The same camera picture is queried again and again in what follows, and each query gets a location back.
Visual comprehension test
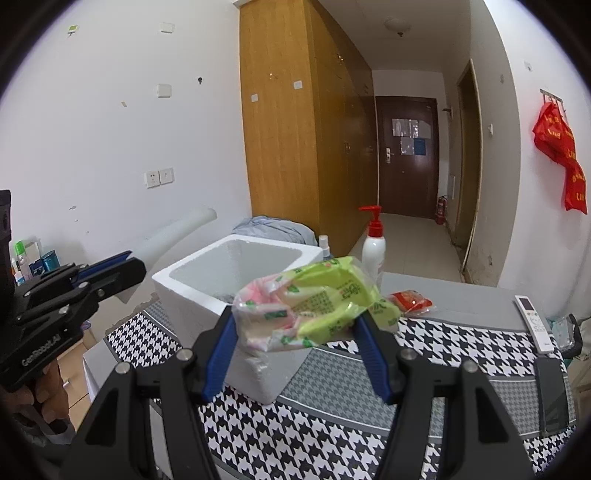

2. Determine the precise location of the dark brown entrance door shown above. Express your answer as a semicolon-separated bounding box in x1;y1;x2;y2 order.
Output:
374;95;440;219

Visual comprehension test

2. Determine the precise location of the white foam lid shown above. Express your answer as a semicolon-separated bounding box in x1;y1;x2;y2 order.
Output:
115;207;218;306

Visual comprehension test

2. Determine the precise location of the red snack packet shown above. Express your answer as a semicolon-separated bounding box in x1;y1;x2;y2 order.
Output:
385;289;435;317

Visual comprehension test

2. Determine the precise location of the green tissue packet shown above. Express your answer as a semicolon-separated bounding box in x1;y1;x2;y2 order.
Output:
230;256;402;357

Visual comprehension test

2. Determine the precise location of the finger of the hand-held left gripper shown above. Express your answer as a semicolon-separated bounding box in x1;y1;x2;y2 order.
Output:
87;257;148;304
75;250;135;281

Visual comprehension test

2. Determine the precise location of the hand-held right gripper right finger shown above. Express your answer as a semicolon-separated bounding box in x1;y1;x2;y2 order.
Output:
353;314;542;480

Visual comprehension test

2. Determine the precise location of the white wall socket pair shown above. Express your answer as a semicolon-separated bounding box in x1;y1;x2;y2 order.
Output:
143;167;175;189

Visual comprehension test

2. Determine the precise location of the white lotion pump bottle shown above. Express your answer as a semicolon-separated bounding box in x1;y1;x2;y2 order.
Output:
358;205;387;290

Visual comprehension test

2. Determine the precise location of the ceiling lamp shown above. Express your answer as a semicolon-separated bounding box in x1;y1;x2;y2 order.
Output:
384;18;413;38

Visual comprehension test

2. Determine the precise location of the person's left hand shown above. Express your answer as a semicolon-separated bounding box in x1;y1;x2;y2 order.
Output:
9;359;71;433

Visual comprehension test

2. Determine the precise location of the red plastic bag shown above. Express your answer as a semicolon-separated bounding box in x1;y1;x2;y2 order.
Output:
532;101;588;214

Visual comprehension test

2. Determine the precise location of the houndstooth tablecloth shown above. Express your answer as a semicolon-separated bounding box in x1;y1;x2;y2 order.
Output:
104;294;579;480

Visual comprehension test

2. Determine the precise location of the wooden wardrobe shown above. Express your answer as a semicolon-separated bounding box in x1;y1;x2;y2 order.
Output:
239;0;378;260

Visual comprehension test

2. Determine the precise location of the clear plastic packet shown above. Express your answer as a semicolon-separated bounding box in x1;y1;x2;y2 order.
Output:
547;315;579;359

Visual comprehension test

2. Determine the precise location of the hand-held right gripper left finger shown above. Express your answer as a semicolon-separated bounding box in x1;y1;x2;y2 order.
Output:
74;308;237;480

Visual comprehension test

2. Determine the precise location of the white foam box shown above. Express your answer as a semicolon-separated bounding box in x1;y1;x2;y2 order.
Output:
151;233;325;404

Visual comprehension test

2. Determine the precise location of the black smartphone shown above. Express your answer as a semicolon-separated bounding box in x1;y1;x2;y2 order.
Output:
534;357;572;435

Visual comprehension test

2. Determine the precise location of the brown side door frame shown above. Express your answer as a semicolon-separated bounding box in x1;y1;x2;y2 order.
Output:
454;58;484;274

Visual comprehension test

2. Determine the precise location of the white remote control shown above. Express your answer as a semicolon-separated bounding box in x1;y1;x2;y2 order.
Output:
514;295;558;356

